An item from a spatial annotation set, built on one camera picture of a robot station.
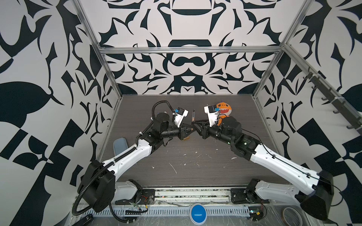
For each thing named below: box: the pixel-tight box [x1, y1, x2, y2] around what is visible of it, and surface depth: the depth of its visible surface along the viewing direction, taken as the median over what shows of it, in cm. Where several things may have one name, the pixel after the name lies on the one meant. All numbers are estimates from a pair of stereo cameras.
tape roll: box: [280, 206, 304, 226], surface depth 70 cm
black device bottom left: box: [71, 213, 94, 226], surface depth 67 cm
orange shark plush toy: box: [215, 101, 232, 126], surface depth 103 cm
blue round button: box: [189, 203, 208, 226], surface depth 70 cm
